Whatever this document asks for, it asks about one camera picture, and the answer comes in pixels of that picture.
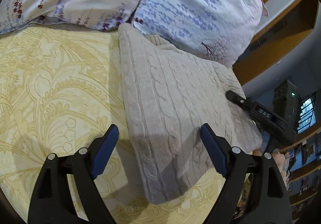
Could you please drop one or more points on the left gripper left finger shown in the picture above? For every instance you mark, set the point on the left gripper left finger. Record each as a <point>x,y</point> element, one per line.
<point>65,191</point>

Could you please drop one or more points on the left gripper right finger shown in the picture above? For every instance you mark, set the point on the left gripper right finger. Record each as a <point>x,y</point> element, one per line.
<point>247,196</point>

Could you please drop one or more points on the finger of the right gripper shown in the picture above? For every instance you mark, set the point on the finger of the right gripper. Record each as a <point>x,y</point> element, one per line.
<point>238,100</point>

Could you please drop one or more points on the beige cable-knit sweater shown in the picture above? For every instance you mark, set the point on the beige cable-knit sweater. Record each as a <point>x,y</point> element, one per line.
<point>168,95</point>

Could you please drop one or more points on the person's right hand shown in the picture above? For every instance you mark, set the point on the person's right hand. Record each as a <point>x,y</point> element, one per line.
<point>278,161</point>

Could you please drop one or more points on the window with blue blinds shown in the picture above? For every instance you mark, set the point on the window with blue blinds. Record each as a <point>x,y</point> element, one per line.
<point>307,115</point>

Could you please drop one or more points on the black electronic box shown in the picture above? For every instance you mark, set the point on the black electronic box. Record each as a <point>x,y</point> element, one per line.
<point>285,102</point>

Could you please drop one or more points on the wooden shelf with items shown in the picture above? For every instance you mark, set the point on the wooden shelf with items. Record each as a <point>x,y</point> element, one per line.
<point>303,157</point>

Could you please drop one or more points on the blue floral pillow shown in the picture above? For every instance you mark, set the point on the blue floral pillow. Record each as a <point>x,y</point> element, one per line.
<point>218,30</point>

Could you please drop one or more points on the wooden headboard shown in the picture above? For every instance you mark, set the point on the wooden headboard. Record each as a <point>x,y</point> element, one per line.
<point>289,23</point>

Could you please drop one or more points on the yellow patterned bedsheet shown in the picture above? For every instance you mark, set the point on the yellow patterned bedsheet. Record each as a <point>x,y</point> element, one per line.
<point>60,89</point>

